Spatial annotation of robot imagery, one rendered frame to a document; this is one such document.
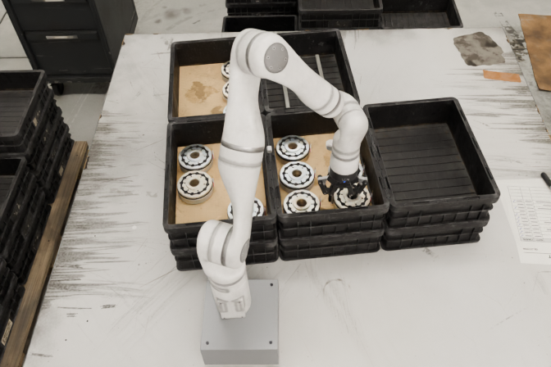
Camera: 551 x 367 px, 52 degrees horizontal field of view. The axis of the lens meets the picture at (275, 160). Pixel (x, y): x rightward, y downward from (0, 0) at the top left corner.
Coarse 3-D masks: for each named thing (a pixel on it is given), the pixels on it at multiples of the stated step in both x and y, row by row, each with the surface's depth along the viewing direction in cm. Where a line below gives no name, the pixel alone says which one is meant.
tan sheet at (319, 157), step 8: (304, 136) 179; (312, 136) 179; (320, 136) 179; (328, 136) 179; (312, 144) 177; (320, 144) 176; (312, 152) 174; (320, 152) 174; (328, 152) 174; (312, 160) 172; (320, 160) 172; (328, 160) 172; (280, 168) 170; (312, 168) 170; (320, 168) 170; (328, 184) 166; (280, 192) 164; (312, 192) 164; (320, 192) 164; (320, 208) 160; (328, 208) 160
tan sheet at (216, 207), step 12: (216, 144) 178; (216, 156) 174; (216, 168) 171; (216, 180) 168; (216, 192) 165; (264, 192) 165; (180, 204) 162; (192, 204) 162; (204, 204) 162; (216, 204) 162; (228, 204) 162; (264, 204) 162; (180, 216) 160; (192, 216) 159; (204, 216) 159; (216, 216) 159
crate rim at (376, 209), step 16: (272, 112) 172; (288, 112) 172; (304, 112) 172; (272, 144) 163; (368, 144) 162; (272, 160) 159; (272, 176) 156; (384, 192) 151; (352, 208) 148; (368, 208) 147; (384, 208) 147
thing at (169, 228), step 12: (180, 120) 171; (192, 120) 171; (204, 120) 171; (216, 120) 171; (264, 120) 170; (168, 132) 168; (264, 132) 169; (168, 144) 165; (168, 156) 161; (168, 168) 160; (168, 180) 156; (168, 192) 153; (168, 204) 150; (168, 216) 148; (264, 216) 146; (276, 216) 148; (168, 228) 145; (180, 228) 145; (192, 228) 145
